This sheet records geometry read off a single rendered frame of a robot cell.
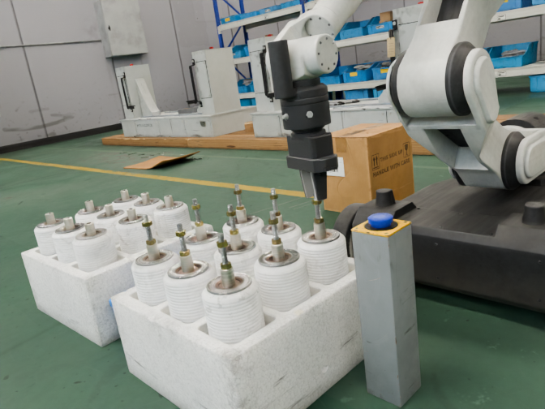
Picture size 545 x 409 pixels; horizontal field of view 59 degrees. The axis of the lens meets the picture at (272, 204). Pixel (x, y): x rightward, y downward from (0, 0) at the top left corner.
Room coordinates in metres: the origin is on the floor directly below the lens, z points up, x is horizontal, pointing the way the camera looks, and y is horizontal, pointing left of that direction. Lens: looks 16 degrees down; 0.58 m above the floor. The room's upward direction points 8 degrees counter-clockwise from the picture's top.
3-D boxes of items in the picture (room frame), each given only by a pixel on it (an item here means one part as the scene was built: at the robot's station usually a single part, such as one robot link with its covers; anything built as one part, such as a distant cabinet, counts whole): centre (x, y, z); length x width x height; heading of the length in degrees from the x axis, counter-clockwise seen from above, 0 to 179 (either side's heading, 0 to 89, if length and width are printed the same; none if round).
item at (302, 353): (0.89, 0.08, 0.09); 0.39 x 0.39 x 0.18; 42
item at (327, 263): (0.89, -0.08, 0.16); 0.10 x 0.10 x 0.18
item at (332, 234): (0.89, -0.08, 0.25); 0.08 x 0.08 x 0.01
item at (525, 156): (1.22, -0.61, 0.28); 0.21 x 0.20 x 0.13; 133
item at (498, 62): (5.05, -2.64, 0.36); 0.50 x 0.38 x 0.21; 134
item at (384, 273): (0.73, -0.17, 0.16); 0.07 x 0.07 x 0.31; 42
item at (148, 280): (0.90, 0.25, 0.16); 0.10 x 0.10 x 0.18
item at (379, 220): (0.73, -0.17, 0.32); 0.04 x 0.04 x 0.02
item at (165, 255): (0.90, 0.25, 0.25); 0.08 x 0.08 x 0.01
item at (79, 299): (1.30, 0.45, 0.09); 0.39 x 0.39 x 0.18; 45
